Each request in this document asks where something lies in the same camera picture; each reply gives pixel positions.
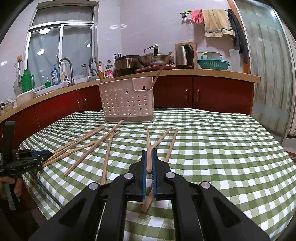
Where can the blue dish soap bottle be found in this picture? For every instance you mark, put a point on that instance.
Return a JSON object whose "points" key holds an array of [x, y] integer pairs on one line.
{"points": [[54, 74]]}

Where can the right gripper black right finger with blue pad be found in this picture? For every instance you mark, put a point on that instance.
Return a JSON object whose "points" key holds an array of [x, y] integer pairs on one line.
{"points": [[162, 190]]}

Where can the wooden countertop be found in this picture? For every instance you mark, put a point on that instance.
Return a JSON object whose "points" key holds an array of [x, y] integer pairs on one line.
{"points": [[173, 72]]}

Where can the wooden chopstick crossing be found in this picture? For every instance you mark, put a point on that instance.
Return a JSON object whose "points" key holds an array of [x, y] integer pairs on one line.
{"points": [[161, 138]]}

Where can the green white checkered tablecloth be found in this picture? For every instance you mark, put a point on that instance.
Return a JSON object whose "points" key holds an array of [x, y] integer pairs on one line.
{"points": [[233, 152]]}

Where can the teal plastic colander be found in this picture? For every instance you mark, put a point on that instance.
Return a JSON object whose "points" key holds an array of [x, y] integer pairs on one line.
{"points": [[214, 64]]}

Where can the white bowl on counter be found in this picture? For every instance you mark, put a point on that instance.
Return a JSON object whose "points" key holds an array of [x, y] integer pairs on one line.
{"points": [[24, 97]]}

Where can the stainless steel electric kettle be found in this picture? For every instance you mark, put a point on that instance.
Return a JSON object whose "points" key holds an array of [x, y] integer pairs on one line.
{"points": [[185, 57]]}

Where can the chopstick in basket left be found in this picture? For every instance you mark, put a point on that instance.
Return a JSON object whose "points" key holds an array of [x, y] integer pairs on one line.
{"points": [[99, 69]]}

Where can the red kitchen cabinets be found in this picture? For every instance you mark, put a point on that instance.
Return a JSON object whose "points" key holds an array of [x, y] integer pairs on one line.
{"points": [[200, 92]]}

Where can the wooden chopstick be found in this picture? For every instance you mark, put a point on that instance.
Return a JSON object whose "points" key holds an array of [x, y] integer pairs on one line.
{"points": [[150, 197], [149, 157], [105, 165], [80, 139], [47, 163]]}

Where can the person's left hand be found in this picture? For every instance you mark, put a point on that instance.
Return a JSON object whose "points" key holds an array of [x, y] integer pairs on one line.
{"points": [[17, 184]]}

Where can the pink perforated utensil basket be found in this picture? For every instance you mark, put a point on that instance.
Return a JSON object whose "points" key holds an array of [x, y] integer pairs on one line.
{"points": [[130, 100]]}

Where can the dark rice cooker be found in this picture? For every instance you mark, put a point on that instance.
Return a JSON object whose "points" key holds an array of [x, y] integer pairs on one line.
{"points": [[126, 65]]}

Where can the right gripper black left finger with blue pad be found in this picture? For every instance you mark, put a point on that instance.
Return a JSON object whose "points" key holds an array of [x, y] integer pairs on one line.
{"points": [[136, 191]]}

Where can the chopstick in basket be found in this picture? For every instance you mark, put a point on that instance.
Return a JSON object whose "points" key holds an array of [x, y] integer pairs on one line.
{"points": [[99, 69], [161, 68]]}

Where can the pink rubber glove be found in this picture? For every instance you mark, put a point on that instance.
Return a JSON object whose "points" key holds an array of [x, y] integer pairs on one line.
{"points": [[197, 16]]}

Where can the white plastic container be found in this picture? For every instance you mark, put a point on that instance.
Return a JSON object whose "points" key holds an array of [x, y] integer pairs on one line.
{"points": [[235, 61]]}

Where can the white spray bottle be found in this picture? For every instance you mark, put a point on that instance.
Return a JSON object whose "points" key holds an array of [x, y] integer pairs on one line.
{"points": [[64, 74]]}

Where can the green plastic jug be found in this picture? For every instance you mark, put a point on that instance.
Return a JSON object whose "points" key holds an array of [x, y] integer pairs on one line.
{"points": [[28, 81]]}

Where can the dark hanging cloth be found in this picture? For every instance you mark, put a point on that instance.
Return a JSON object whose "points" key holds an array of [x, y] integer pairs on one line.
{"points": [[239, 41]]}

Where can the yellow hanging towel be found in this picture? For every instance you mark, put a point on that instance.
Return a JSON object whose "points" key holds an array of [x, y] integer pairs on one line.
{"points": [[216, 23]]}

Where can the chrome kitchen faucet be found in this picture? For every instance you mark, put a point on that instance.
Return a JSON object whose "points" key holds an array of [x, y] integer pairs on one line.
{"points": [[69, 69]]}

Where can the metal wok with lid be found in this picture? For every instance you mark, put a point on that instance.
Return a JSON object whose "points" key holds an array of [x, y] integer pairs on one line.
{"points": [[152, 59]]}

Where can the long wooden chopstick diagonal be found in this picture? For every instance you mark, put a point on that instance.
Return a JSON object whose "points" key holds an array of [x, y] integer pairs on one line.
{"points": [[94, 146]]}

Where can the white enamel pot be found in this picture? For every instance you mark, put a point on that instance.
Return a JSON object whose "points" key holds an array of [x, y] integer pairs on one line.
{"points": [[210, 55]]}

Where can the chopstick in basket right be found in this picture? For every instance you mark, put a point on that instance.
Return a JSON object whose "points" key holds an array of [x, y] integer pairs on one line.
{"points": [[161, 68]]}

